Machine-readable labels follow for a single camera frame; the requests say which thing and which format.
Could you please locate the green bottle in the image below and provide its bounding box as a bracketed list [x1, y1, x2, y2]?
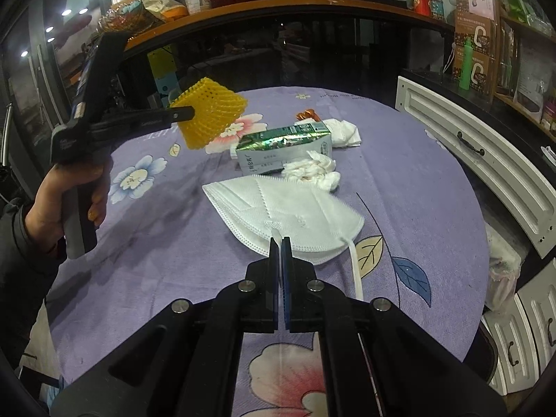
[459, 37, 475, 92]

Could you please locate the green milk carton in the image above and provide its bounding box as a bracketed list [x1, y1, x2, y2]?
[230, 121, 334, 173]

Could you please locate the white face mask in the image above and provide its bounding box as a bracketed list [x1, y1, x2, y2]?
[202, 174, 366, 300]

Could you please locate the lace covered stool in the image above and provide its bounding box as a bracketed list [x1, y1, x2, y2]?
[484, 221, 528, 313]

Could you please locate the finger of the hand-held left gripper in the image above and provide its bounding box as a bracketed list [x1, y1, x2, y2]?
[93, 105, 195, 136]

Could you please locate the long wooden shelf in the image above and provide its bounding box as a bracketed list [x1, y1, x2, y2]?
[124, 0, 455, 53]

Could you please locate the long white drawer cabinet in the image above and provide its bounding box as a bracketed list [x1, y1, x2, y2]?
[395, 76, 556, 259]

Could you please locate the yellow blue board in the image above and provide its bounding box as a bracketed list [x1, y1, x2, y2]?
[148, 46, 179, 96]

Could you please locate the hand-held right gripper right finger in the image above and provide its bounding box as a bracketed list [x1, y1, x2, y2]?
[281, 237, 509, 417]

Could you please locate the yellow foam fruit net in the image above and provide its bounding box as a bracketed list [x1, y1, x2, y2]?
[169, 77, 248, 150]

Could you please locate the beige snack bag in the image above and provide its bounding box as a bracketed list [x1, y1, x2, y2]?
[132, 0, 188, 22]

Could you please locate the person's left hand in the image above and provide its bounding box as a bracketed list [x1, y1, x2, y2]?
[24, 155, 114, 253]

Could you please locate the wooden desktop rack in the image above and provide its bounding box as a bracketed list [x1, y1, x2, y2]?
[495, 9, 556, 140]

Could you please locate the crumpled white tissue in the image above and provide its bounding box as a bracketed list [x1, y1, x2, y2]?
[281, 151, 342, 192]
[324, 118, 362, 147]

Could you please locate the brown printed box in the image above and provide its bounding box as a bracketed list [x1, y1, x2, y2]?
[454, 19, 493, 59]
[452, 56, 491, 96]

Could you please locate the purple floral tablecloth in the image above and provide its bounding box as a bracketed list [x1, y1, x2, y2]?
[46, 86, 491, 417]

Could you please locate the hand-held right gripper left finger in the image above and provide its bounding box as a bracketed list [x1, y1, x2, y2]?
[50, 237, 283, 417]

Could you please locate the person's left forearm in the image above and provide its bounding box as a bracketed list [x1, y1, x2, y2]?
[0, 200, 66, 374]

